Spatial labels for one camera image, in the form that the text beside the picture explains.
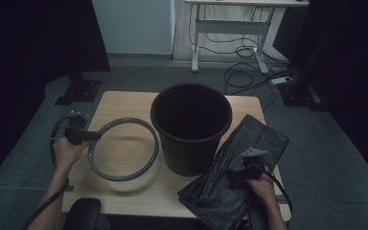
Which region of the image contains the white cabinet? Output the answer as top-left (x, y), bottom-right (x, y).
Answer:
top-left (91, 0), bottom-right (176, 56)

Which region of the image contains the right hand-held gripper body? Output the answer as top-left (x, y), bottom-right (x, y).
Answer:
top-left (233, 147), bottom-right (269, 190)

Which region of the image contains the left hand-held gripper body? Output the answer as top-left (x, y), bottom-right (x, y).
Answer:
top-left (63, 110), bottom-right (92, 146)

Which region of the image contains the white power strip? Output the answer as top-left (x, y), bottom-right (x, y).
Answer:
top-left (270, 76), bottom-right (293, 86)

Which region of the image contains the dark curtain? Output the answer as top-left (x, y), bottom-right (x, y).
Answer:
top-left (0, 0), bottom-right (111, 190)
top-left (272, 0), bottom-right (368, 190)

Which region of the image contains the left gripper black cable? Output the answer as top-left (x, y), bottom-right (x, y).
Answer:
top-left (20, 115), bottom-right (79, 230)

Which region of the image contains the black plastic trash bin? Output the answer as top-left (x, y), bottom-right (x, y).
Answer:
top-left (149, 83), bottom-right (233, 177)

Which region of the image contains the black chair armrest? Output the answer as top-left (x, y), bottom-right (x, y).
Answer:
top-left (247, 204), bottom-right (269, 230)
top-left (61, 197), bottom-right (103, 230)

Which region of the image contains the white desk frame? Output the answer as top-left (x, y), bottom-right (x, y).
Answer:
top-left (185, 0), bottom-right (311, 75)

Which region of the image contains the person's left hand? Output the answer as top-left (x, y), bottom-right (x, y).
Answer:
top-left (52, 137), bottom-right (90, 172)

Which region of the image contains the grey plastic bin ring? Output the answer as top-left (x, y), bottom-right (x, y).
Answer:
top-left (87, 117), bottom-right (160, 182)

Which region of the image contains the person's right hand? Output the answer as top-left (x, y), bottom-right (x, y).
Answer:
top-left (244, 173), bottom-right (280, 209)

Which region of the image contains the black garbage bag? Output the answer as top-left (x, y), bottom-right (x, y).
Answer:
top-left (177, 114), bottom-right (290, 230)

